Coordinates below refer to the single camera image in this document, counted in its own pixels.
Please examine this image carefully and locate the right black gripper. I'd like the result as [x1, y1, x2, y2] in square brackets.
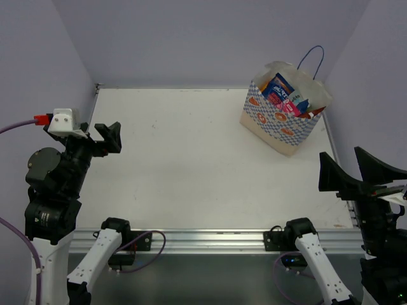
[321, 144, 407, 257]

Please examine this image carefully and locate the grey small snack packet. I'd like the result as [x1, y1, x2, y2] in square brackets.
[289, 91, 310, 112]

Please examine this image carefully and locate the pink candy packet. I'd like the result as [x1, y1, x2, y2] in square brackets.
[282, 99, 301, 117]

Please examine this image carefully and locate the blue Burts chips bag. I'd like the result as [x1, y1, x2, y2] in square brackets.
[261, 73, 294, 101]

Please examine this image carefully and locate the red chips bag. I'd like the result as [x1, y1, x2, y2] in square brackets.
[299, 107, 325, 119]

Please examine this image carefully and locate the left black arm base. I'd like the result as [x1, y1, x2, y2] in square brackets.
[108, 232, 153, 270]

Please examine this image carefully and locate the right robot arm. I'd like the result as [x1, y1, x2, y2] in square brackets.
[282, 147, 406, 304]

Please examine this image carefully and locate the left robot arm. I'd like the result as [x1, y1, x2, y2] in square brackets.
[24, 122, 132, 304]

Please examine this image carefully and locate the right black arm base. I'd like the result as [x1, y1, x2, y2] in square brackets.
[263, 226, 308, 269]

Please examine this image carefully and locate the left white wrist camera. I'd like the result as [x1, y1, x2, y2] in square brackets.
[48, 108, 88, 139]

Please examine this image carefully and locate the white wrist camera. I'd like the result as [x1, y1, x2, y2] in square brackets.
[48, 108, 88, 139]
[380, 186, 406, 207]

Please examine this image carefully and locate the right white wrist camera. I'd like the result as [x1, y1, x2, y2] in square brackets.
[380, 186, 406, 207]

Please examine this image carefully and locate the aluminium front rail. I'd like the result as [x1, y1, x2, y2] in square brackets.
[68, 227, 366, 255]

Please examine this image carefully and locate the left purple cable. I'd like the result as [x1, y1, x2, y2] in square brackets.
[0, 114, 53, 305]

